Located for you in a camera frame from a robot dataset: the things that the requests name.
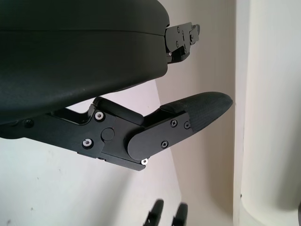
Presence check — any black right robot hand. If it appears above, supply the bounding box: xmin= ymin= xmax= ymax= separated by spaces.
xmin=146 ymin=199 xmax=189 ymax=226

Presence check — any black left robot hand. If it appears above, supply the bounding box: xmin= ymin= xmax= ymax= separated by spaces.
xmin=0 ymin=0 xmax=234 ymax=171

